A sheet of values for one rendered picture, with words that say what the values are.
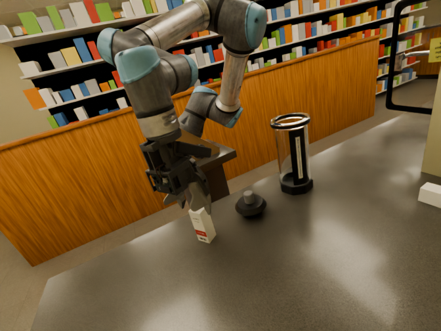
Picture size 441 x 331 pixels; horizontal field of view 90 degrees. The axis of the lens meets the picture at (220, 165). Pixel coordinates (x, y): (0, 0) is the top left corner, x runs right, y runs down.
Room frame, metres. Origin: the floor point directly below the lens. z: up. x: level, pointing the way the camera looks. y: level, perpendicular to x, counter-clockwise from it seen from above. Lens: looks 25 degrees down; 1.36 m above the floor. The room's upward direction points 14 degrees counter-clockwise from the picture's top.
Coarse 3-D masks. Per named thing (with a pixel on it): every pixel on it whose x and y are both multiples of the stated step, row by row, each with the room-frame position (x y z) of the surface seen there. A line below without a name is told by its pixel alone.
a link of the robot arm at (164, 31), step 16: (192, 0) 0.80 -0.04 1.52; (208, 0) 0.81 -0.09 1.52; (160, 16) 0.67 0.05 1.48; (176, 16) 0.70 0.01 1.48; (192, 16) 0.74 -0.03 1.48; (208, 16) 0.80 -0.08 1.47; (112, 32) 0.57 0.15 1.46; (128, 32) 0.58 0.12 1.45; (144, 32) 0.60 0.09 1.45; (160, 32) 0.63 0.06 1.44; (176, 32) 0.67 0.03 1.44; (192, 32) 0.76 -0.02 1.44; (112, 48) 0.55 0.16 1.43; (128, 48) 0.54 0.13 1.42; (160, 48) 0.63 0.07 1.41; (112, 64) 0.57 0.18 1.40
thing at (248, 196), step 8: (248, 192) 0.52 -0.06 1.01; (240, 200) 0.54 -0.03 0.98; (248, 200) 0.51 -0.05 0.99; (256, 200) 0.52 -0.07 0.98; (264, 200) 0.52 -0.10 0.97; (240, 208) 0.50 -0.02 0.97; (248, 208) 0.49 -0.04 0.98; (256, 208) 0.49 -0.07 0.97; (264, 208) 0.49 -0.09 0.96; (248, 216) 0.49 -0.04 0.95; (256, 216) 0.49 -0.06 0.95
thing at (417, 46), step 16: (432, 0) 0.80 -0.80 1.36; (400, 16) 0.89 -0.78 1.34; (416, 16) 0.84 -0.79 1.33; (432, 16) 0.79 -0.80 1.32; (400, 32) 0.89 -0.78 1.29; (416, 32) 0.83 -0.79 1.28; (432, 32) 0.78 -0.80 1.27; (400, 48) 0.88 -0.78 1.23; (416, 48) 0.82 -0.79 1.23; (432, 48) 0.77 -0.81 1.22; (416, 64) 0.82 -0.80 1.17; (432, 64) 0.77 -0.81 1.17; (400, 80) 0.87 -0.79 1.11; (416, 80) 0.81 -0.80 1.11; (432, 80) 0.76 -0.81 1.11; (400, 96) 0.86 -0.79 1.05; (416, 96) 0.80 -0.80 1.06; (432, 96) 0.75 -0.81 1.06
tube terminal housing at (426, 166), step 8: (440, 72) 0.50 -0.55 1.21; (440, 80) 0.50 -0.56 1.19; (440, 88) 0.50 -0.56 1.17; (440, 96) 0.50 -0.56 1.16; (440, 104) 0.49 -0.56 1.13; (432, 112) 0.50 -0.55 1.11; (440, 112) 0.49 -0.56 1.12; (432, 120) 0.50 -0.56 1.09; (440, 120) 0.49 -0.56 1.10; (432, 128) 0.50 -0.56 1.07; (440, 128) 0.48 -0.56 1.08; (432, 136) 0.50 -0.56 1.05; (440, 136) 0.48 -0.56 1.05; (432, 144) 0.49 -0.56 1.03; (440, 144) 0.48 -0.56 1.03; (432, 152) 0.49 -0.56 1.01; (440, 152) 0.47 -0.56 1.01; (424, 160) 0.50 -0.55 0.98; (432, 160) 0.49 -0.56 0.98; (440, 160) 0.47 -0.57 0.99; (424, 168) 0.50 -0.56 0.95; (432, 168) 0.48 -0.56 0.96; (440, 168) 0.47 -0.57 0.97; (440, 176) 0.46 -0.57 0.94
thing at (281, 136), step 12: (276, 120) 0.62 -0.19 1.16; (288, 120) 0.63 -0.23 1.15; (300, 120) 0.61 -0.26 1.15; (276, 132) 0.58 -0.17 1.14; (288, 132) 0.55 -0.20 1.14; (276, 144) 0.59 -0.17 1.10; (288, 144) 0.55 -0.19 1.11; (288, 156) 0.55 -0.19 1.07; (288, 168) 0.55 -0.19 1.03; (288, 180) 0.56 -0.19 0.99
